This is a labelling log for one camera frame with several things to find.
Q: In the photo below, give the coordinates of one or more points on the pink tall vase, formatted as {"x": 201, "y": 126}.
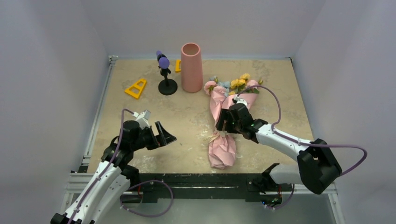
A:
{"x": 191, "y": 68}

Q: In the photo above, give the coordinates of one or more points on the yellow triangular block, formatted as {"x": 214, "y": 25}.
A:
{"x": 136, "y": 89}

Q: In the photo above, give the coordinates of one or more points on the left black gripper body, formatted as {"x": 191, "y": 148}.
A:
{"x": 144, "y": 139}

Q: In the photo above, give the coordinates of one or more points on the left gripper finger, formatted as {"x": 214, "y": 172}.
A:
{"x": 153, "y": 139}
{"x": 163, "y": 138}

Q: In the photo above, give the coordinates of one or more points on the yellow block behind vase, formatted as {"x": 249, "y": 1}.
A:
{"x": 178, "y": 66}

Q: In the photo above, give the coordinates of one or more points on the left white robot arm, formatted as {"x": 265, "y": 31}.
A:
{"x": 113, "y": 175}

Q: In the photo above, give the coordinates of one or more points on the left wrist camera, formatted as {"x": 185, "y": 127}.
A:
{"x": 142, "y": 118}

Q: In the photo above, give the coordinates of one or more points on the cream printed ribbon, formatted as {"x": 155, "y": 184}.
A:
{"x": 217, "y": 134}

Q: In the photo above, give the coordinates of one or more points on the black stand purple microphone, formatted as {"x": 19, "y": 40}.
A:
{"x": 167, "y": 86}

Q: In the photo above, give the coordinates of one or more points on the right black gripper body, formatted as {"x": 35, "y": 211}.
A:
{"x": 238, "y": 126}

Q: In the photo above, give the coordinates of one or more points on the pink flower bouquet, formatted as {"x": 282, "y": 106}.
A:
{"x": 222, "y": 146}

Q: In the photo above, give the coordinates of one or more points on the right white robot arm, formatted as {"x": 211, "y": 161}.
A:
{"x": 316, "y": 166}

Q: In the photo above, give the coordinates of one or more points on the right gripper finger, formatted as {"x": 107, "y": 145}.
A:
{"x": 221, "y": 122}
{"x": 230, "y": 126}

